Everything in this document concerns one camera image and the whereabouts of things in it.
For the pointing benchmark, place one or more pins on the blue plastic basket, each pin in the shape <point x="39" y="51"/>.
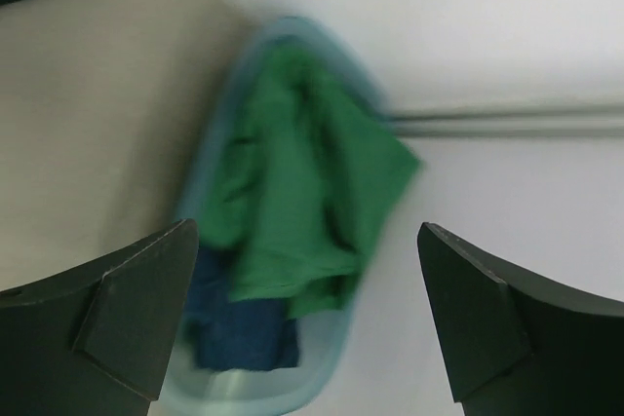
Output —
<point x="188" y="390"/>

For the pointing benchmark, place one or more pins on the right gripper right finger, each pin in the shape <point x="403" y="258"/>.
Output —
<point x="515" y="342"/>

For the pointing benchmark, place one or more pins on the navy blue t shirt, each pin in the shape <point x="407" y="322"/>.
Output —
<point x="252" y="335"/>

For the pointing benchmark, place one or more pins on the green t shirt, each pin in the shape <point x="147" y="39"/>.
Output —
<point x="303" y="188"/>

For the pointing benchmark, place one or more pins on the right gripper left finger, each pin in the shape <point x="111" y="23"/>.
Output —
<point x="96" y="339"/>

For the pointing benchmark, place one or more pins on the aluminium frame post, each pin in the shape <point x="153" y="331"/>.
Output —
<point x="576" y="121"/>

